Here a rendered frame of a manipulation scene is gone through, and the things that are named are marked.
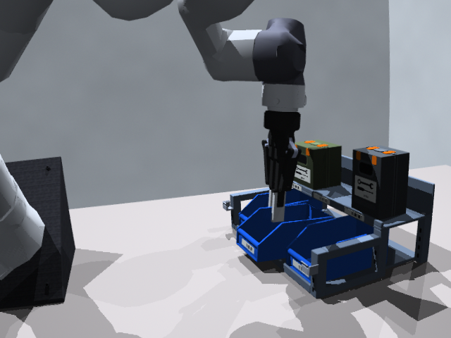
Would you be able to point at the dark grey shelf rack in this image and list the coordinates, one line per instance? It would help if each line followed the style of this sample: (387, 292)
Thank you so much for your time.
(420, 197)

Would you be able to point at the blue open-front bin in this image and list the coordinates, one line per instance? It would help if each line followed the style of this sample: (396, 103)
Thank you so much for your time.
(252, 233)
(261, 201)
(325, 233)

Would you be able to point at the dark green tool case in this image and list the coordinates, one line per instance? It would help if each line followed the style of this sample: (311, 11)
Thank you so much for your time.
(319, 164)

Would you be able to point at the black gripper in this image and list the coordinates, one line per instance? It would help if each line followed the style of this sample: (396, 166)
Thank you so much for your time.
(280, 158)

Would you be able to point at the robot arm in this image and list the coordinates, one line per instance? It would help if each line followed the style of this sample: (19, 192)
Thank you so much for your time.
(238, 55)

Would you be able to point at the black tool case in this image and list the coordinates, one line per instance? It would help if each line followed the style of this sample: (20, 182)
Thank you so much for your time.
(380, 181)

